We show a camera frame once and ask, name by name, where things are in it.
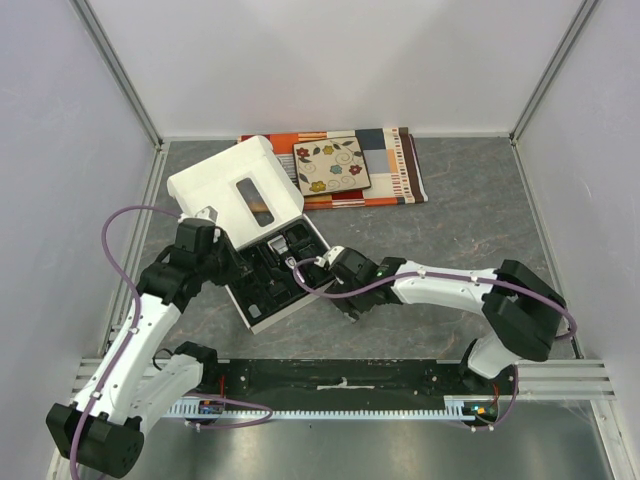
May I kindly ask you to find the white hair clipper kit box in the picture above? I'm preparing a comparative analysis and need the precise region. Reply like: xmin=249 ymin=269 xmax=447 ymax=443
xmin=167 ymin=136 xmax=332 ymax=334

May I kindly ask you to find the silver black hair clipper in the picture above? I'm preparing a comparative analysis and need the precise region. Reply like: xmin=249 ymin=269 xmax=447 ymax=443
xmin=267 ymin=235 xmax=297 ymax=271

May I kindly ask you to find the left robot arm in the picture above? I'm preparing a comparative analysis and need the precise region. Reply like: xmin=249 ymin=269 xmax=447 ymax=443
xmin=45 ymin=218 xmax=236 ymax=479

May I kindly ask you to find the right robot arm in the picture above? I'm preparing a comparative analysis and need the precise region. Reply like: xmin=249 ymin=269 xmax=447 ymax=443
xmin=324 ymin=247 xmax=566 ymax=394

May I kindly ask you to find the floral square plate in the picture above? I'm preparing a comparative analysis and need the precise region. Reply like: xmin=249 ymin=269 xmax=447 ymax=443
xmin=293 ymin=136 xmax=372 ymax=197

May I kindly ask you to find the patchwork orange cloth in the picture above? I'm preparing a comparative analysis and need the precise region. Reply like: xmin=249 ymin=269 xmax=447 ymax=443
xmin=265 ymin=127 xmax=428 ymax=210

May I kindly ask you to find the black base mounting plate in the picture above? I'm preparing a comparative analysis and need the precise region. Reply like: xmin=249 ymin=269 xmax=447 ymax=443
xmin=199 ymin=359 xmax=514 ymax=408

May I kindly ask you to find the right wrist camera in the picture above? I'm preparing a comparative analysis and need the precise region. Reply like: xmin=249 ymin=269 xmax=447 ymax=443
xmin=314 ymin=246 xmax=345 ymax=269

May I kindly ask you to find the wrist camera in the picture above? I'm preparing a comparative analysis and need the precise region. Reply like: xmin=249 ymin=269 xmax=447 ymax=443
xmin=314 ymin=246 xmax=345 ymax=269
xmin=178 ymin=206 xmax=218 ymax=227

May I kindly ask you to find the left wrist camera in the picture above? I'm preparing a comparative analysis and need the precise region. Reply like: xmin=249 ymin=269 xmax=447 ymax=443
xmin=178 ymin=206 xmax=218 ymax=227

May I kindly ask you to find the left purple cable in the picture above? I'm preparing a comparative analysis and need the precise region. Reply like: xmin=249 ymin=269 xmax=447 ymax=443
xmin=72 ymin=205 xmax=275 ymax=474

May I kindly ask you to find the purple cable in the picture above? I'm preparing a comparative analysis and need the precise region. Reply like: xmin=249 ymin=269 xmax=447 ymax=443
xmin=72 ymin=205 xmax=275 ymax=474
xmin=290 ymin=255 xmax=580 ymax=434

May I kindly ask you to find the grey cable duct rail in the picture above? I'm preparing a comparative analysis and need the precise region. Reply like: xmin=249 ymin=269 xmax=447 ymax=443
xmin=163 ymin=397 xmax=499 ymax=422

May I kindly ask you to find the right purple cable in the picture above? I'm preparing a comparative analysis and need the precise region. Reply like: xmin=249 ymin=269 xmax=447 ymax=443
xmin=290 ymin=255 xmax=580 ymax=434

